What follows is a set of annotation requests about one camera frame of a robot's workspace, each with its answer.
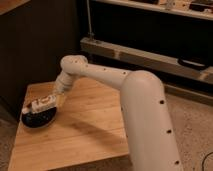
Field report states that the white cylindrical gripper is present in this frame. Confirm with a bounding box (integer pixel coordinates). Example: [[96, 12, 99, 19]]
[[48, 81, 70, 107]]

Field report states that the white plastic bottle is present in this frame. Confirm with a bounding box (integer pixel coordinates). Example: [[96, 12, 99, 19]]
[[22, 95, 56, 114]]

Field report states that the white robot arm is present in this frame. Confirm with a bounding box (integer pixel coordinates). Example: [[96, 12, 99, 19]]
[[54, 55, 184, 171]]

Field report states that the black ceramic bowl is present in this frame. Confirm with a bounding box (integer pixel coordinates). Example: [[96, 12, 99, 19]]
[[21, 107, 57, 128]]

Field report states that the wooden table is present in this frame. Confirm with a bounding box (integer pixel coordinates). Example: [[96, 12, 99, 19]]
[[8, 78, 128, 171]]

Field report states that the vertical metal pole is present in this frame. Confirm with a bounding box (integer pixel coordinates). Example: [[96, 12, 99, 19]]
[[86, 0, 94, 41]]

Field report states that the wooden shelf with items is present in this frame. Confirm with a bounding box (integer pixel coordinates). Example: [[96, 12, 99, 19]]
[[95, 0, 213, 21]]

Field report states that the metal beam rail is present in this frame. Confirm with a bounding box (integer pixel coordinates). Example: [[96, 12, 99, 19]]
[[80, 37, 213, 85]]

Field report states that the black handle on rail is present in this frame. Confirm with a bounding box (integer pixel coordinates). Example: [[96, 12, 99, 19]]
[[177, 59, 210, 71]]

